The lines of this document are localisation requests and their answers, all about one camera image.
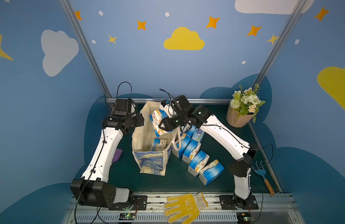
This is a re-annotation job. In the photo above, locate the teal cartoon tissue pack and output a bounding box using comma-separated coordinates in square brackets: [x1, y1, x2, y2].
[191, 128, 205, 142]

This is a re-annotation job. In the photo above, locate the blue garden rake wooden handle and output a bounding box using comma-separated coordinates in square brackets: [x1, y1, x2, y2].
[252, 161, 276, 195]

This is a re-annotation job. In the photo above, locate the aluminium rail front frame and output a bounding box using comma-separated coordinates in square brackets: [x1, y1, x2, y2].
[63, 192, 305, 224]

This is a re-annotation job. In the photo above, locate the left green circuit board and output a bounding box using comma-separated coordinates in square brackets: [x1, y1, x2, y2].
[119, 213, 136, 221]

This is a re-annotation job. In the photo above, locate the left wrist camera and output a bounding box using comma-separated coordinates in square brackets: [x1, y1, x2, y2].
[113, 98, 136, 117]

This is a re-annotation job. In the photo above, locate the cream canvas tote bag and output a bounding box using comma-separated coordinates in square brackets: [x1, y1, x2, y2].
[132, 101, 182, 176]

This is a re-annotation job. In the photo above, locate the green circuit board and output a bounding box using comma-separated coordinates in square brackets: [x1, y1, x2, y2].
[236, 213, 254, 224]
[119, 213, 136, 221]

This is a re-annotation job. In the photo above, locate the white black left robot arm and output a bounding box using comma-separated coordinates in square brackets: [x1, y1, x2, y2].
[70, 113, 144, 210]

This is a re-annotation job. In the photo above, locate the yellow knit work glove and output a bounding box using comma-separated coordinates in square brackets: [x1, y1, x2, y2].
[164, 192, 208, 224]

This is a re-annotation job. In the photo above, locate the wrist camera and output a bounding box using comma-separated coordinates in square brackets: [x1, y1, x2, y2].
[113, 98, 136, 117]
[159, 95, 193, 114]

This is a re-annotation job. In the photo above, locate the right green circuit board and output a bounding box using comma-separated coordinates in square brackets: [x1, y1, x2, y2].
[236, 213, 254, 224]

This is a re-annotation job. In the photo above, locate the blue white tissue pack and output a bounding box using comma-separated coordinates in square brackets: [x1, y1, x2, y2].
[151, 138, 167, 152]
[182, 140, 201, 164]
[181, 124, 196, 137]
[199, 160, 224, 186]
[172, 134, 191, 158]
[187, 151, 210, 177]
[149, 109, 173, 137]

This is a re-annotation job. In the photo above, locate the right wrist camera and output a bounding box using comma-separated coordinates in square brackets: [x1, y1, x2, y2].
[159, 95, 193, 114]

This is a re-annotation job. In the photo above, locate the purple pink spatula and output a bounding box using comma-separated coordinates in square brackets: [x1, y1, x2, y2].
[111, 148, 123, 164]

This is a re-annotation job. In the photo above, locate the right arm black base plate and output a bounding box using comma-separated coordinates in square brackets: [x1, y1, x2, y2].
[219, 195, 258, 210]

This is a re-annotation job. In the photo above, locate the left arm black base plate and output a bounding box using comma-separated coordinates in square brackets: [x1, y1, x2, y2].
[109, 195, 148, 211]

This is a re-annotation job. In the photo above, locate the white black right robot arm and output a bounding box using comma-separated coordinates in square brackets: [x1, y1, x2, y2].
[159, 102, 255, 201]

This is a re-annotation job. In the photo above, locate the flower pot with white flowers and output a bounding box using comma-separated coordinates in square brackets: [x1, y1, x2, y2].
[226, 84, 265, 128]

